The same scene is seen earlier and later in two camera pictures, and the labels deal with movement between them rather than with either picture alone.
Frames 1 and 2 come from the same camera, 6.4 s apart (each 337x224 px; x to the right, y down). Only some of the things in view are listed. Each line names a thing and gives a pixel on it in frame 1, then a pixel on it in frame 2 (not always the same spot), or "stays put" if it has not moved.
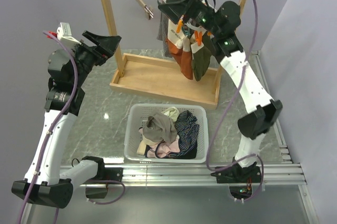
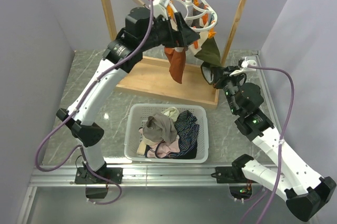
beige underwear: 159,128 stays put
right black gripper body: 200,14 → 228,81
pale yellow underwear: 172,112 stays put
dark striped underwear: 187,127 stays put
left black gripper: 107,47 → 182,38
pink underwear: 161,150 stays put
